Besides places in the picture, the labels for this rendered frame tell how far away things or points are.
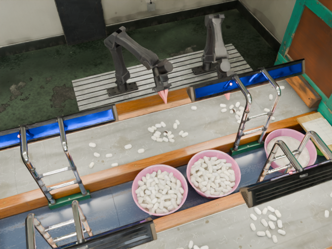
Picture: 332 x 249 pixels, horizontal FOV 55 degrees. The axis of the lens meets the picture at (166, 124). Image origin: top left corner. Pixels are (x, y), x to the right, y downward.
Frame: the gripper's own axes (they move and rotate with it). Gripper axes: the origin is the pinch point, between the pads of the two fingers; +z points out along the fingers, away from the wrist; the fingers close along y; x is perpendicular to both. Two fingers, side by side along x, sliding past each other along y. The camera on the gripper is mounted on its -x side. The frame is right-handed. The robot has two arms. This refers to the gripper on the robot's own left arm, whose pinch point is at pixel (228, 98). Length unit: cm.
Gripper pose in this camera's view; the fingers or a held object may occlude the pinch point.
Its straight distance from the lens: 186.6
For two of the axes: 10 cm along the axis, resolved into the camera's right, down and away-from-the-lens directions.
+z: 2.4, 9.7, 0.6
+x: -2.1, -0.1, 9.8
